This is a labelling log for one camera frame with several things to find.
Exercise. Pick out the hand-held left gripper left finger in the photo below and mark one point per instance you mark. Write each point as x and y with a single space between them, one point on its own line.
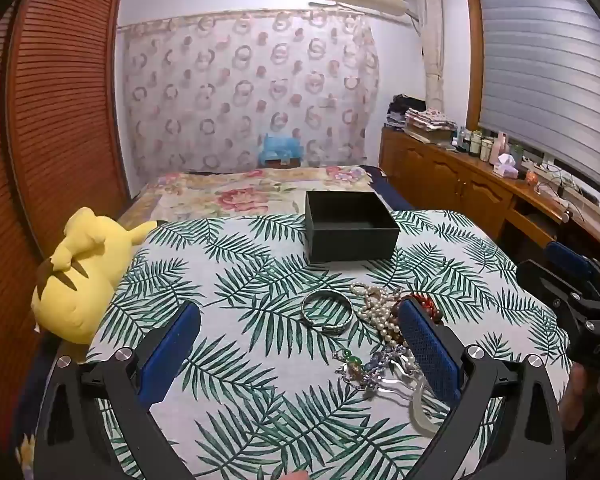
172 347

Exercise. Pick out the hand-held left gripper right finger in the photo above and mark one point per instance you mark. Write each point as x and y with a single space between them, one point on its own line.
430 347

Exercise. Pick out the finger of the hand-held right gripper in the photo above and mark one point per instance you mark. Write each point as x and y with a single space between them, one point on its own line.
570 260
545 280

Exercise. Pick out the blue rhinestone brooch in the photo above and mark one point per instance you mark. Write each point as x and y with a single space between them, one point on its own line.
385 362

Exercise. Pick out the pale jade bangle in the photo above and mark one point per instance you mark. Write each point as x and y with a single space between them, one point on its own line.
419 410

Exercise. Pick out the green gem silver brooch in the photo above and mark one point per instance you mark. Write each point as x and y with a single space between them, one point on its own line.
351 366

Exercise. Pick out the silver bangle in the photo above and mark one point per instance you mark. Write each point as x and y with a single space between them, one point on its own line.
326 310

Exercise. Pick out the black box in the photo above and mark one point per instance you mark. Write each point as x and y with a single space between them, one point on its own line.
350 240

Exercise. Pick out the small orange object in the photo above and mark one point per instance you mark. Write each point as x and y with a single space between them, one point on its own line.
531 178

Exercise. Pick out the leaf print tablecloth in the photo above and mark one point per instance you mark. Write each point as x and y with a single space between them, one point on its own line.
260 410

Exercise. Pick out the yellow plush toy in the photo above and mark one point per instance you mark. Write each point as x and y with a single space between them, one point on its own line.
82 280

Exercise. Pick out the white tissue box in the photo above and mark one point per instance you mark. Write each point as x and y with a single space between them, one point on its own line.
505 166

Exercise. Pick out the wooden cabinet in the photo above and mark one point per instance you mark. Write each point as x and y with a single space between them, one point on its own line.
445 180

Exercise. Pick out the row of cosmetic bottles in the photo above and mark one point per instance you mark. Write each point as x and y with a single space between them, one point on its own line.
482 145

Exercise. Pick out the floral blanket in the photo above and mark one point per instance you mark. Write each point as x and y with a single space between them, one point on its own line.
220 195

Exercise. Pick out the navy blue bedsheet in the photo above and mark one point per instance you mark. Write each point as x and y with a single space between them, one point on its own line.
387 185

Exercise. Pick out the stack of folded clothes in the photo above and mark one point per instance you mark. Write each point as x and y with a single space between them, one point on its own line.
422 117

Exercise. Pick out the blue plush toy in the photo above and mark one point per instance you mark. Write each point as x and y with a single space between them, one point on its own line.
279 147

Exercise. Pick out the tied white curtain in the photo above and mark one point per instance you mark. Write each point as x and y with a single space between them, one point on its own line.
432 40

